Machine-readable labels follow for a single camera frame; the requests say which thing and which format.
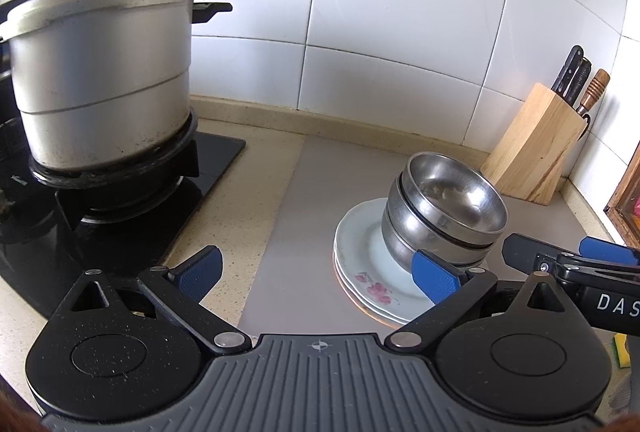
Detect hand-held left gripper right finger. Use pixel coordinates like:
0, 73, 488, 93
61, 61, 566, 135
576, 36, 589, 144
384, 249, 583, 355

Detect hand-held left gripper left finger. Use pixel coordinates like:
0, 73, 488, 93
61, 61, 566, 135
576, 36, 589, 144
50, 246, 252, 355

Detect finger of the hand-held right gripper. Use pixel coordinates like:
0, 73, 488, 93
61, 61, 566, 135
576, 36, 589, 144
502, 233, 571, 274
580, 236, 640, 265

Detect stainless steel bowl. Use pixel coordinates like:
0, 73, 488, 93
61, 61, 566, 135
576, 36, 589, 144
404, 151, 509, 235
381, 202, 493, 275
387, 175, 501, 253

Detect floral rim white plate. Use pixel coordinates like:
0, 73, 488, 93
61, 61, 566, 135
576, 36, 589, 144
336, 262, 426, 328

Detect small floral white plate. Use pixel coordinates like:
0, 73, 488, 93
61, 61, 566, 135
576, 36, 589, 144
333, 197, 441, 320

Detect large floral white plate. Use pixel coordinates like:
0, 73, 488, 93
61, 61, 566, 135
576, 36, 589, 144
334, 257, 426, 324

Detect wooden framed glass cabinet door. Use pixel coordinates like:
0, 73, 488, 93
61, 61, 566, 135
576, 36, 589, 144
604, 147, 640, 248

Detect yellow sponge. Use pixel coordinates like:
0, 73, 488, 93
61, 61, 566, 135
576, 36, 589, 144
612, 332, 632, 369

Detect wooden knife block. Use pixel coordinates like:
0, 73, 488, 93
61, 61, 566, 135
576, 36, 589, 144
480, 83, 588, 204

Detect black gas stove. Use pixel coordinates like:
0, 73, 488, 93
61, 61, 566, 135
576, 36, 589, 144
0, 67, 247, 320

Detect aluminium pressure cooker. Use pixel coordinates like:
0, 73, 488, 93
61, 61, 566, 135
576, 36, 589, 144
0, 0, 233, 172

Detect wooden ribbed handle knife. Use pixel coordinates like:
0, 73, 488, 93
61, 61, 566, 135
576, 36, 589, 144
575, 69, 611, 117

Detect black ribbed handle knife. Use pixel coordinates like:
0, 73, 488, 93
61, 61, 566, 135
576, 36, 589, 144
564, 58, 593, 106

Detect black knife handles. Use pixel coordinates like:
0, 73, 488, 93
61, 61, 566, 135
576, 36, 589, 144
551, 45, 585, 94

